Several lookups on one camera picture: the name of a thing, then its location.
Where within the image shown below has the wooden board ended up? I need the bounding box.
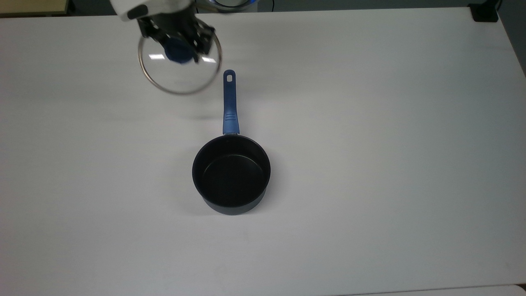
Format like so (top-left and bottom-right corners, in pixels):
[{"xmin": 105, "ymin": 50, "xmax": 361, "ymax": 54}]
[{"xmin": 0, "ymin": 0, "xmax": 69, "ymax": 18}]

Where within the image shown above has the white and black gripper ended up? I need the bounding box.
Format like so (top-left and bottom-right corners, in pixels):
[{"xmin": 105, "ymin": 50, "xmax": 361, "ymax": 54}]
[{"xmin": 109, "ymin": 0, "xmax": 217, "ymax": 64}]

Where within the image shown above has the black clamp camera stand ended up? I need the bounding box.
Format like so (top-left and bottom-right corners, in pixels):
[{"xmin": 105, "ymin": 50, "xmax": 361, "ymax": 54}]
[{"xmin": 470, "ymin": 2, "xmax": 500, "ymax": 23}]

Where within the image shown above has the dark blue saucepan blue handle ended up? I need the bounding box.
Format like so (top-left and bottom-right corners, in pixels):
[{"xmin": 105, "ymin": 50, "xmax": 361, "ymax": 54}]
[{"xmin": 191, "ymin": 69, "xmax": 272, "ymax": 216}]

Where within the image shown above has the glass lid with blue knob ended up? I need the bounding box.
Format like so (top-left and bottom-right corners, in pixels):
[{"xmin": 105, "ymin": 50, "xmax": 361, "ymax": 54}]
[{"xmin": 137, "ymin": 30, "xmax": 223, "ymax": 96}]

